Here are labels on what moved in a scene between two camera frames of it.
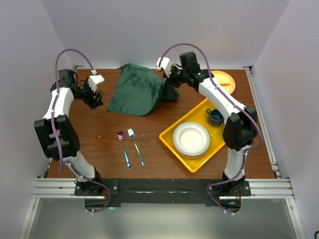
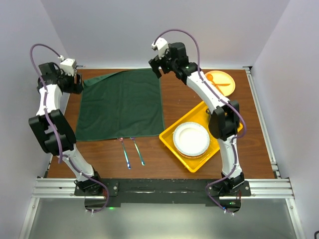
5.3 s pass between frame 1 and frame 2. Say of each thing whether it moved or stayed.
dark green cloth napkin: moved
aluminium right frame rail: stayed
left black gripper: moved
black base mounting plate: stayed
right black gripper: moved
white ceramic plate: stayed
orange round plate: stayed
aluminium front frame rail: stayed
